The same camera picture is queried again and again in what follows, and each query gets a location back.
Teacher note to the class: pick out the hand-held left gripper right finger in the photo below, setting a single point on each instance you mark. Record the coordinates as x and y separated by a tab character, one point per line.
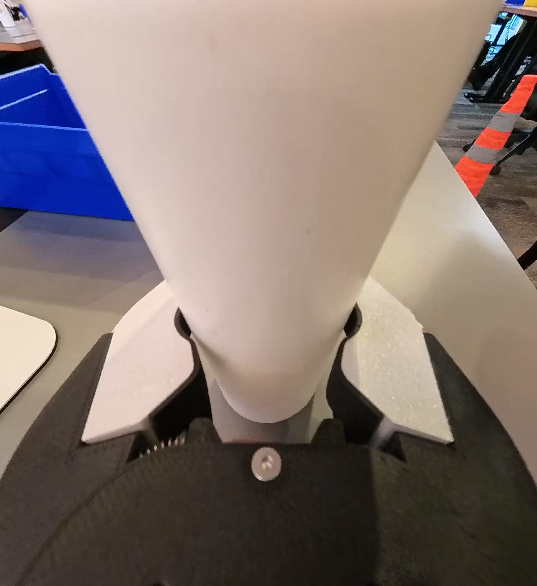
392	366

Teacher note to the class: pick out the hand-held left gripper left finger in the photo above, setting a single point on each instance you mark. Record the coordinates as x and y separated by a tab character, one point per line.
140	375

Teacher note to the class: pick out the white bottle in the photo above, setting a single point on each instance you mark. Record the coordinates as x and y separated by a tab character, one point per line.
268	183

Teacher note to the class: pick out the blue plastic bin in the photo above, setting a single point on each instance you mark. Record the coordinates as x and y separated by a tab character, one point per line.
30	156

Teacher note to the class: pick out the orange traffic cone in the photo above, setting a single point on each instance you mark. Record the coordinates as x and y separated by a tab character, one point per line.
498	137

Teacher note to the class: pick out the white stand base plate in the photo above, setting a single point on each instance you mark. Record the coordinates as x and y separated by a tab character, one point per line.
7	357

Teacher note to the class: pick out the wooden top desk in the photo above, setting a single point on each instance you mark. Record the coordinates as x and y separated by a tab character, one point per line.
530	13
7	42

